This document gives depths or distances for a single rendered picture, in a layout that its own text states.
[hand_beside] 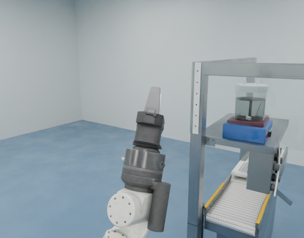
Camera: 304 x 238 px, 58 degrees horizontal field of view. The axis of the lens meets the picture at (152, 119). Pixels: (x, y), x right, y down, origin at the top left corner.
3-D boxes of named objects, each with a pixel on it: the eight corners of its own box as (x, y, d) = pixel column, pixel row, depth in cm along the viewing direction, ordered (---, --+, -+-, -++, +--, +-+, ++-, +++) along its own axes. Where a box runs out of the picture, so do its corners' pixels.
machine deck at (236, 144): (273, 156, 123) (274, 148, 122) (194, 142, 142) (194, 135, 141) (288, 125, 174) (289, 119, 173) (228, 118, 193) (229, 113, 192)
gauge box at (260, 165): (269, 195, 127) (274, 154, 123) (245, 189, 133) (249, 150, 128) (276, 177, 146) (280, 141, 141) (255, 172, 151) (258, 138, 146)
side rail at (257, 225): (258, 229, 135) (258, 224, 135) (255, 228, 136) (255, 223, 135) (287, 150, 245) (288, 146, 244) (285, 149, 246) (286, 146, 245)
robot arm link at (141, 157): (172, 123, 67) (164, 173, 66) (133, 117, 68) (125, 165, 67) (172, 115, 55) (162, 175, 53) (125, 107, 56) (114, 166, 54)
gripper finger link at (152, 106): (163, 89, 60) (158, 116, 59) (148, 86, 60) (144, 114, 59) (163, 87, 58) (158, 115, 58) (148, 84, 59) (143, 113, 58)
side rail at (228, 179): (206, 213, 149) (206, 208, 148) (203, 212, 150) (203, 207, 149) (256, 145, 259) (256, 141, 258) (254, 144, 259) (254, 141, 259)
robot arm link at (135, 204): (136, 167, 66) (127, 216, 64) (110, 164, 57) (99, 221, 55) (180, 175, 60) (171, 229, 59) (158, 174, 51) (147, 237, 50)
